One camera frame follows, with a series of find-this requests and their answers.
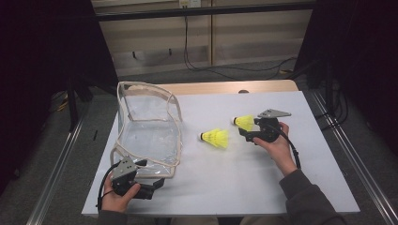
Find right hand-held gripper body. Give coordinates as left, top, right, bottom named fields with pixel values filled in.
left=253, top=108, right=293, bottom=144

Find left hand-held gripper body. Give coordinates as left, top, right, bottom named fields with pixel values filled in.
left=110, top=156, right=155, bottom=201

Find clear plastic bag beige trim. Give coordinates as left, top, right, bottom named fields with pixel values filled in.
left=109, top=81, right=184, bottom=180

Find person's right hand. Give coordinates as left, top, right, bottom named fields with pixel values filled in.
left=253, top=121, right=299, bottom=177

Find person's left hand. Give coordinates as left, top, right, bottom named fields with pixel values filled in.
left=100, top=172, right=142, bottom=214

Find wooden table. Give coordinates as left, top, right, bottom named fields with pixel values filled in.
left=118, top=79, right=299, bottom=97

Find white table board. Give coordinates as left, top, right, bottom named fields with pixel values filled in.
left=81, top=90, right=361, bottom=218

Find black metal stand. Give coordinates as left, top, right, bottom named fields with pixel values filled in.
left=65, top=74, right=95, bottom=132

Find black horizontal bar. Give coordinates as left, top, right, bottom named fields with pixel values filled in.
left=93, top=2, right=317, bottom=23

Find dark curtain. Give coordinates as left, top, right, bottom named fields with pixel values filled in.
left=0, top=0, right=118, bottom=188
left=294, top=0, right=398, bottom=154

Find right hand-held gripper black cable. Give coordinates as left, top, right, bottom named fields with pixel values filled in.
left=268, top=124, right=302, bottom=171

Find hand-held gripper black cable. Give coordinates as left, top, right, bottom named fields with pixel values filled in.
left=268, top=124, right=302, bottom=171
left=96, top=160, right=123, bottom=212

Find left hand-held gripper black cable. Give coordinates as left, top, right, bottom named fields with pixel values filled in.
left=96, top=160, right=123, bottom=212

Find aluminium floor rail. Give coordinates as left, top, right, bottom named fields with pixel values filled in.
left=26, top=102, right=92, bottom=225
left=311, top=90, right=398, bottom=225

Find black floor cables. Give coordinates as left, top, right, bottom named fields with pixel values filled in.
left=314, top=81, right=350, bottom=130

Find yellow floor cable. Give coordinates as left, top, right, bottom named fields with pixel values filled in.
left=50, top=90, right=71, bottom=113

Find black wall cable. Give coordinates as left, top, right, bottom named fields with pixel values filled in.
left=183, top=6, right=299, bottom=81

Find white wall socket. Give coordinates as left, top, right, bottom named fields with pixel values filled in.
left=178, top=0, right=202, bottom=8

